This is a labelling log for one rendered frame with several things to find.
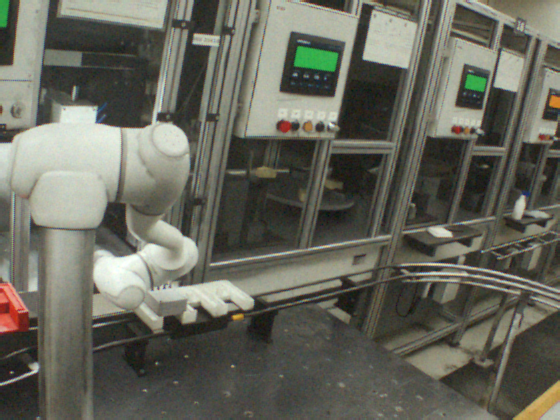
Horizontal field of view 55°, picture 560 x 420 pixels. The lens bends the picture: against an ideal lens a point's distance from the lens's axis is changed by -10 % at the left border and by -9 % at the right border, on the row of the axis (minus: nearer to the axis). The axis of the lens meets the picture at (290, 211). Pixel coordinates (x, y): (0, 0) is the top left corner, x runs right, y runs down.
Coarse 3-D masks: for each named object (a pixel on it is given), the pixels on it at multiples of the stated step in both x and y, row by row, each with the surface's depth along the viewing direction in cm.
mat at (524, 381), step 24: (528, 336) 389; (552, 336) 396; (528, 360) 354; (552, 360) 359; (456, 384) 313; (480, 384) 317; (504, 384) 321; (528, 384) 324; (552, 384) 328; (504, 408) 296; (528, 408) 299
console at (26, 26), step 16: (16, 0) 118; (32, 0) 121; (16, 16) 119; (32, 16) 123; (16, 32) 122; (32, 32) 124; (16, 48) 123; (32, 48) 126; (0, 64) 121; (16, 64) 125; (32, 64) 127; (0, 80) 123; (16, 80) 126; (32, 80) 129; (0, 96) 125; (16, 96) 127; (0, 112) 125; (16, 112) 128; (16, 128) 130
